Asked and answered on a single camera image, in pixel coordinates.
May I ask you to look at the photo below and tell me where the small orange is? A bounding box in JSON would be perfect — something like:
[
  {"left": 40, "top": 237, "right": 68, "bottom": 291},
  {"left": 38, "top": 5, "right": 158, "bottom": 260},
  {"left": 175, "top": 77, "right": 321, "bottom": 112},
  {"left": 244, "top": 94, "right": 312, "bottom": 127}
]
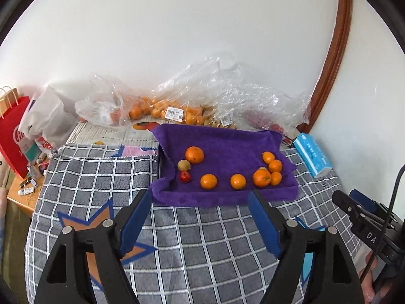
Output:
[{"left": 270, "top": 172, "right": 282, "bottom": 186}]

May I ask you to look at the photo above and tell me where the round orange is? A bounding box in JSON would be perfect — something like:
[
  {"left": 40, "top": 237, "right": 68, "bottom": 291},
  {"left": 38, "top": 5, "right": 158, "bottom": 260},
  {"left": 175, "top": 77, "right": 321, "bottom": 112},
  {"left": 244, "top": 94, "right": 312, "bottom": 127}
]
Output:
[{"left": 268, "top": 159, "right": 283, "bottom": 173}]

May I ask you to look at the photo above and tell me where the orange with leaf stem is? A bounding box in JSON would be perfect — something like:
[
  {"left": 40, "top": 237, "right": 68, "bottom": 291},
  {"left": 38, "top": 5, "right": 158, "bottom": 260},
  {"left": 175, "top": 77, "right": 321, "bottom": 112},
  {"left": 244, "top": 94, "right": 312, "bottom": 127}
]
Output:
[{"left": 252, "top": 168, "right": 271, "bottom": 188}]

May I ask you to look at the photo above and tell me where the small tangerine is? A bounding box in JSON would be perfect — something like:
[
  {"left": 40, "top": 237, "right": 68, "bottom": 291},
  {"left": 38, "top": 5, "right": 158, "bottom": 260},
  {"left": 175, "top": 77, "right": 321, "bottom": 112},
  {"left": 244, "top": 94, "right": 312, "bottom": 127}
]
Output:
[{"left": 261, "top": 151, "right": 276, "bottom": 165}]

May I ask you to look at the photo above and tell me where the orange mandarin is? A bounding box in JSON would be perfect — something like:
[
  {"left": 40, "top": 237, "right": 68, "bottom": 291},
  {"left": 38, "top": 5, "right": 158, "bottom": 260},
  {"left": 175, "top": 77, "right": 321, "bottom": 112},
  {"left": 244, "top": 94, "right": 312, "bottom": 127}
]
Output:
[{"left": 200, "top": 174, "right": 218, "bottom": 190}]

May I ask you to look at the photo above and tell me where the small red apple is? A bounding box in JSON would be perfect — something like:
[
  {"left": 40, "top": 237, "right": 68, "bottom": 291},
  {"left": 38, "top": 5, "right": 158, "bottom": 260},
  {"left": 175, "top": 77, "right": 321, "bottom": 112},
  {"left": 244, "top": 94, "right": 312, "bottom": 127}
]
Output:
[{"left": 179, "top": 170, "right": 192, "bottom": 183}]

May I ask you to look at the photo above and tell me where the pale yellow-green fruit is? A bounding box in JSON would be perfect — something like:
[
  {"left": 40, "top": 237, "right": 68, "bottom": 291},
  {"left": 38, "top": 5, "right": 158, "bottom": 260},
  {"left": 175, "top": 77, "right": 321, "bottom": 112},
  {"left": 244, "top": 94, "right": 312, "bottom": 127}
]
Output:
[{"left": 177, "top": 159, "right": 192, "bottom": 172}]

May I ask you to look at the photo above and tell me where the large dimpled orange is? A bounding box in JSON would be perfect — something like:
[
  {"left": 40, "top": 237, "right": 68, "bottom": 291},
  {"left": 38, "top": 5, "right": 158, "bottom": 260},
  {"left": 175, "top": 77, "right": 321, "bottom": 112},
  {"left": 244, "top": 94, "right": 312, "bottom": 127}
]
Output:
[{"left": 185, "top": 146, "right": 205, "bottom": 164}]

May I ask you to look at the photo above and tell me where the smooth orange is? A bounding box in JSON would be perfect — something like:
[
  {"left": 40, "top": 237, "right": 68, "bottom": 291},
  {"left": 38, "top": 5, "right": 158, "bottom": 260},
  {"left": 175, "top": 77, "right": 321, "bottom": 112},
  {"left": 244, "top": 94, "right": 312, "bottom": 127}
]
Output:
[{"left": 230, "top": 174, "right": 247, "bottom": 191}]

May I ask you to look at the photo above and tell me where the person's right hand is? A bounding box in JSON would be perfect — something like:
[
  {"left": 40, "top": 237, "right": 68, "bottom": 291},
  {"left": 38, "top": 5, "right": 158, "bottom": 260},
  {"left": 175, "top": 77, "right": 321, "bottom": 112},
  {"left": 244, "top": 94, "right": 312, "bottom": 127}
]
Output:
[{"left": 361, "top": 258, "right": 392, "bottom": 304}]

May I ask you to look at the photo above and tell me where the blue tissue pack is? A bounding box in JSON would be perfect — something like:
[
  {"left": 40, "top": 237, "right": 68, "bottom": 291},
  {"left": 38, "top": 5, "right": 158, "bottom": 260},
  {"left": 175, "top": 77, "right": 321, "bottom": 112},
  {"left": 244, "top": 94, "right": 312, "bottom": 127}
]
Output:
[{"left": 293, "top": 132, "right": 333, "bottom": 178}]

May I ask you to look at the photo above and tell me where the wooden side table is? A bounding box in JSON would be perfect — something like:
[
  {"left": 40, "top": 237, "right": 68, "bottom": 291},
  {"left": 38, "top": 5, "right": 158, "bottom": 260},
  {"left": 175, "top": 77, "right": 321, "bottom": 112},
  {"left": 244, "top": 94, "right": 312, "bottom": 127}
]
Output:
[{"left": 5, "top": 174, "right": 45, "bottom": 219}]

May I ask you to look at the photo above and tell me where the grey checked tablecloth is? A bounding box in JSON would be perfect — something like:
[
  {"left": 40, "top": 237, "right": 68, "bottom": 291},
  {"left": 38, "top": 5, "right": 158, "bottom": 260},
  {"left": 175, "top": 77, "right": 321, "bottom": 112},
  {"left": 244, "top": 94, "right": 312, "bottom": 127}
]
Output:
[{"left": 25, "top": 144, "right": 360, "bottom": 303}]

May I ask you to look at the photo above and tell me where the clear bag of grapes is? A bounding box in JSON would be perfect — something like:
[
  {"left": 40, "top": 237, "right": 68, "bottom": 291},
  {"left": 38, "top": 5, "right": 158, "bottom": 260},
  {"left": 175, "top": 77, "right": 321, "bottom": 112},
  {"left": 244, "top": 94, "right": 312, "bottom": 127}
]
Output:
[{"left": 216, "top": 83, "right": 311, "bottom": 135}]

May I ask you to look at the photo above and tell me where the black tray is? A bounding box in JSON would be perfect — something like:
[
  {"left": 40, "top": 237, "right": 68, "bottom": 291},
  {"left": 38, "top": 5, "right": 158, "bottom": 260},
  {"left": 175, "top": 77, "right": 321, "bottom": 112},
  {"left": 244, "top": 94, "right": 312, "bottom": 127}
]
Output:
[{"left": 157, "top": 146, "right": 165, "bottom": 178}]

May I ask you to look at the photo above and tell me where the clear bag of longans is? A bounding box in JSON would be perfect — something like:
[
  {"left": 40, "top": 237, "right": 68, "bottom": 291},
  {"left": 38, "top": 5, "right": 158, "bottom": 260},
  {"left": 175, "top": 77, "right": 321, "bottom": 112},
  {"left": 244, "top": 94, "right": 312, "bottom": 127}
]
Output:
[{"left": 201, "top": 105, "right": 237, "bottom": 130}]

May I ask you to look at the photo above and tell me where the purple towel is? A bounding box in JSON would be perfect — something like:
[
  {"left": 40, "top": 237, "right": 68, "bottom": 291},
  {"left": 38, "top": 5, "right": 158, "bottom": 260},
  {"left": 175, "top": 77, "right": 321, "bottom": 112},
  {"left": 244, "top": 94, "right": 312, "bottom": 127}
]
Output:
[{"left": 151, "top": 124, "right": 299, "bottom": 207}]

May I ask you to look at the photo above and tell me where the white plastic bag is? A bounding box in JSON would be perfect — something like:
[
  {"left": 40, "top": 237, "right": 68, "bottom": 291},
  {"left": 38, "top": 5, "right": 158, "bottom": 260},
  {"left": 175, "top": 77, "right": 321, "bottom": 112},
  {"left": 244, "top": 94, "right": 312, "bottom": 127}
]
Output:
[{"left": 18, "top": 86, "right": 77, "bottom": 156}]

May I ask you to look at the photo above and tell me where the red paper shopping bag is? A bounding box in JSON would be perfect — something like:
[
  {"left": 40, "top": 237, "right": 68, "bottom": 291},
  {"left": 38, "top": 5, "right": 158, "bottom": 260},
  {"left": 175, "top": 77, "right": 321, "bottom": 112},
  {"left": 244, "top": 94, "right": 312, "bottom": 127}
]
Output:
[{"left": 1, "top": 87, "right": 30, "bottom": 178}]

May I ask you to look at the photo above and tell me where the clear bag of oranges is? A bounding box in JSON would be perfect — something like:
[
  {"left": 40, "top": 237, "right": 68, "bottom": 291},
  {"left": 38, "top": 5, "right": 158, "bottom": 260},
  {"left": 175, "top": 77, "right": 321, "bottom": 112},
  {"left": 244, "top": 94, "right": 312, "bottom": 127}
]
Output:
[{"left": 75, "top": 75, "right": 140, "bottom": 128}]

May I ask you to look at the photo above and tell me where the clear bag of tangerines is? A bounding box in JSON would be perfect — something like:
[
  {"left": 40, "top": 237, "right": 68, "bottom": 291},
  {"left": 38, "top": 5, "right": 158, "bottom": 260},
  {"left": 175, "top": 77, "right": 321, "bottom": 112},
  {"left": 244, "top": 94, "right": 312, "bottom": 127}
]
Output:
[{"left": 144, "top": 56, "right": 244, "bottom": 126}]

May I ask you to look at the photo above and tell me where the black cable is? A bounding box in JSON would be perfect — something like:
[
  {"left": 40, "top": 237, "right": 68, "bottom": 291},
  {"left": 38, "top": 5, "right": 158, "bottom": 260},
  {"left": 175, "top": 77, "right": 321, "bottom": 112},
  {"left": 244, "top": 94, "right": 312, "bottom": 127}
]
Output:
[{"left": 358, "top": 164, "right": 405, "bottom": 287}]

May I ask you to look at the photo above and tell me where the brown wooden door frame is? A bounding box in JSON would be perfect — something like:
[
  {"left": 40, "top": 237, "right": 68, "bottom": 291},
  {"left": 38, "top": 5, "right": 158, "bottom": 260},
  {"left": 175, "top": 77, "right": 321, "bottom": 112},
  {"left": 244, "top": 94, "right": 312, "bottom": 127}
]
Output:
[{"left": 297, "top": 0, "right": 353, "bottom": 133}]

